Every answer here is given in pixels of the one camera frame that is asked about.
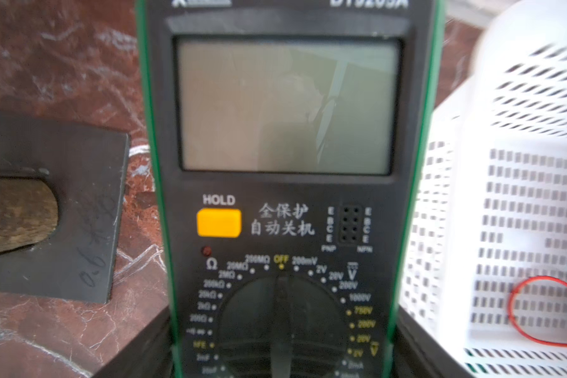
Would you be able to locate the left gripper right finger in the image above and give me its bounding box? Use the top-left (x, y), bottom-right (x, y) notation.
top-left (392, 309), bottom-right (473, 378)

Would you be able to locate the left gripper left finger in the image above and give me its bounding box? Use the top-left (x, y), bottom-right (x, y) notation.
top-left (93, 307), bottom-right (173, 378)

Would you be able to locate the small red multimeter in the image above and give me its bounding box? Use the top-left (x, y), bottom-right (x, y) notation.
top-left (505, 276), bottom-right (567, 348)

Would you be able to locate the dark green multimeter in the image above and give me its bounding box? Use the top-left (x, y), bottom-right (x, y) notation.
top-left (135, 1), bottom-right (445, 377)

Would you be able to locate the white plastic basket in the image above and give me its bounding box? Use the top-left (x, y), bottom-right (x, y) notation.
top-left (399, 1), bottom-right (567, 377)

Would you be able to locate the pink cherry blossom tree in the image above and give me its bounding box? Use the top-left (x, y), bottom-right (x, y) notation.
top-left (0, 177), bottom-right (59, 254)

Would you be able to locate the black metal tree base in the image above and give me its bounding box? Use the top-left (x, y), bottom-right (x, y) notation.
top-left (0, 111), bottom-right (130, 303)

